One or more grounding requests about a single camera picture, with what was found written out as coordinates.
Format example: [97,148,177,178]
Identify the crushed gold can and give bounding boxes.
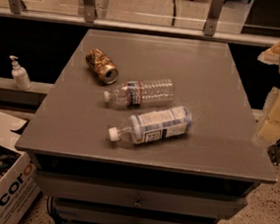
[86,48,119,84]

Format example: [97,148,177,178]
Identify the black cables under cabinet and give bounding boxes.
[44,195,72,224]

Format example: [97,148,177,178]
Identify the clear bottle red label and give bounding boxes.
[104,79,175,106]

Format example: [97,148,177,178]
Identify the right metal railing bracket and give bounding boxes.
[203,0,224,37]

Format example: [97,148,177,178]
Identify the white cardboard box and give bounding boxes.
[0,112,40,224]

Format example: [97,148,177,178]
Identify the white pump dispenser bottle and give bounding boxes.
[10,55,32,91]

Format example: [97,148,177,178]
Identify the clear bottle blue label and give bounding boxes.
[108,106,192,145]

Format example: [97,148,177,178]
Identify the upper drawer knob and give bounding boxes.
[133,199,142,208]

